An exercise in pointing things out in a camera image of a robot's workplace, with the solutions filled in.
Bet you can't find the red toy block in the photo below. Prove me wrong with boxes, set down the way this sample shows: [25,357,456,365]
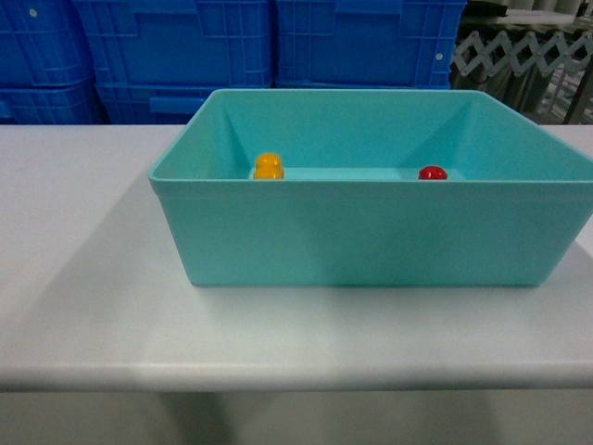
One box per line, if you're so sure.
[418,165,448,181]

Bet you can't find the teal plastic box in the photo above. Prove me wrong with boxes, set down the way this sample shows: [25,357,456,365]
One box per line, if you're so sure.
[148,89,592,286]

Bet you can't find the orange toy block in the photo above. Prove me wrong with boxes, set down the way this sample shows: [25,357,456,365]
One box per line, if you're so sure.
[253,152,284,180]

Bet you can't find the blue crate top right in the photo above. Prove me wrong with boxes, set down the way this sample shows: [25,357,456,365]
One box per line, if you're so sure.
[275,1,466,89]

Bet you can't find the blue crate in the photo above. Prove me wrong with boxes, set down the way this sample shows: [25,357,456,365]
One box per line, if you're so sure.
[95,81,273,125]
[1,1,94,87]
[74,1,272,87]
[275,1,466,89]
[1,82,108,125]

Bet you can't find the blue crate bottom middle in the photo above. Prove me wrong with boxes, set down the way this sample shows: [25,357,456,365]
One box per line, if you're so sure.
[95,81,273,125]

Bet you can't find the grey scissor expandable conveyor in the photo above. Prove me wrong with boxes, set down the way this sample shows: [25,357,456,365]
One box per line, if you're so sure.
[451,30,592,79]

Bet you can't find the blue crate top middle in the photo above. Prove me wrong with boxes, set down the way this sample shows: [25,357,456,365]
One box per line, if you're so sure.
[74,1,272,87]

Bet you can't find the blue crate bottom left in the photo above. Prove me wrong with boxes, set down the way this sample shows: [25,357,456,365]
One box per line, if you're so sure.
[1,82,108,125]

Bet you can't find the blue crate top left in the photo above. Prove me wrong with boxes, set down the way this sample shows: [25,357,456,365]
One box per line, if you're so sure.
[1,1,94,87]

